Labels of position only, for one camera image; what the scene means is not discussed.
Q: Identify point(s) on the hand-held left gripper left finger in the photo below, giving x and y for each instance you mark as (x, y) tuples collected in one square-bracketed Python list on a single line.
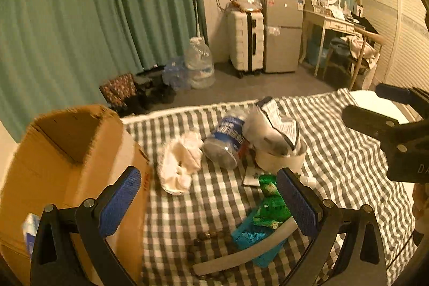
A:
[(122, 202)]

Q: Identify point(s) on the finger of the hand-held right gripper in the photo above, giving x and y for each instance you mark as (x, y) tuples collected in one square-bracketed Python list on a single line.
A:
[(368, 121), (392, 92)]

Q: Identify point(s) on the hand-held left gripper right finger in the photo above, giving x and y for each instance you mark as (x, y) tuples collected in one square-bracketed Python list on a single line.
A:
[(296, 202)]

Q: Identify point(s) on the green sachet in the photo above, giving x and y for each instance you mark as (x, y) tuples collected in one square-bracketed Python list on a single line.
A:
[(273, 209), (269, 185)]

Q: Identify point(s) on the white tape roll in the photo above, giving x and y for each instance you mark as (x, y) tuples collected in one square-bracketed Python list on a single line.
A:
[(278, 162)]

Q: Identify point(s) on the teal packet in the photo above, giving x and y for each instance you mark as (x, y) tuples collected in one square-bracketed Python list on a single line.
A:
[(251, 239)]

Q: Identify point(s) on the brown cardboard box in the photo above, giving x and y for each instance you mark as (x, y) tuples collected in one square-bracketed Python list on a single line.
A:
[(67, 178)]

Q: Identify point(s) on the silver printed plastic bag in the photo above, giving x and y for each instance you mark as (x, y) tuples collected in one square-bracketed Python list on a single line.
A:
[(261, 128)]

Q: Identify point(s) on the blue white tissue packet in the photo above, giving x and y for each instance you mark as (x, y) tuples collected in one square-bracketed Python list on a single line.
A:
[(30, 227)]

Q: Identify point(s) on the person's right forearm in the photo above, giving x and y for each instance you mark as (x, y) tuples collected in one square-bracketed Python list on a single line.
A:
[(422, 205)]

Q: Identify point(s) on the white bed sheet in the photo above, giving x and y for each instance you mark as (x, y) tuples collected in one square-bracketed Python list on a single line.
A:
[(375, 101)]

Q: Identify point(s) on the wooden chair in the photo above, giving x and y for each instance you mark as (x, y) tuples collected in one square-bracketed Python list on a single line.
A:
[(355, 71)]

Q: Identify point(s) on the small white packet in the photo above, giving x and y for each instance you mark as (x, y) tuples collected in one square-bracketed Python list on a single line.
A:
[(251, 177)]

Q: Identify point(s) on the clothes on chair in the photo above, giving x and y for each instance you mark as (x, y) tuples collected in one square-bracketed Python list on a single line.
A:
[(362, 49)]

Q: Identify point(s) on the white louvered wardrobe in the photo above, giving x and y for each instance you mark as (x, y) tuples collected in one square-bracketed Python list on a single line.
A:
[(395, 38)]

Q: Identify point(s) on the crumpled white cloth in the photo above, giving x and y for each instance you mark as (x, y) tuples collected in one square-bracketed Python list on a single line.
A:
[(177, 165)]

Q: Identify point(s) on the grey white checked blanket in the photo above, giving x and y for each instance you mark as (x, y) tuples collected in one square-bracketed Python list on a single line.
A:
[(214, 205)]

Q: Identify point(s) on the white dressing table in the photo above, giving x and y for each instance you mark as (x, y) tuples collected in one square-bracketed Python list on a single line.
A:
[(330, 23)]

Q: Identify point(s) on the clear jar with blue label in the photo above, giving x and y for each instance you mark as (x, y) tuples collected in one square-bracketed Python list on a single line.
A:
[(224, 138)]

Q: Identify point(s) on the floral patterned bag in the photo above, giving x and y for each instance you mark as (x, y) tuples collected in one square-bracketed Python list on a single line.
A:
[(117, 91)]

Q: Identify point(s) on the black bag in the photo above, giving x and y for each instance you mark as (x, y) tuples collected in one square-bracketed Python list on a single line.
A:
[(154, 93)]

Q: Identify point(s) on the grey mini fridge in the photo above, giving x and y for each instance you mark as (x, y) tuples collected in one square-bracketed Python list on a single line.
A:
[(281, 34)]

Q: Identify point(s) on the crushed blue plastic jug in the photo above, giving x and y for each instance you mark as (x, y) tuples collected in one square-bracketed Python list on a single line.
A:
[(174, 75)]

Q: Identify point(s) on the white suitcase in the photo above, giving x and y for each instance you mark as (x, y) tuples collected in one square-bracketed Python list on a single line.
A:
[(246, 41)]

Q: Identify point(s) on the large clear water jug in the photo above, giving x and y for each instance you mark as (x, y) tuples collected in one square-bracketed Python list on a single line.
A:
[(199, 61)]

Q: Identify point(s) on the wide green curtain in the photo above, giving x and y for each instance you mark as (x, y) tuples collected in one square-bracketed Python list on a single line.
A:
[(83, 21)]

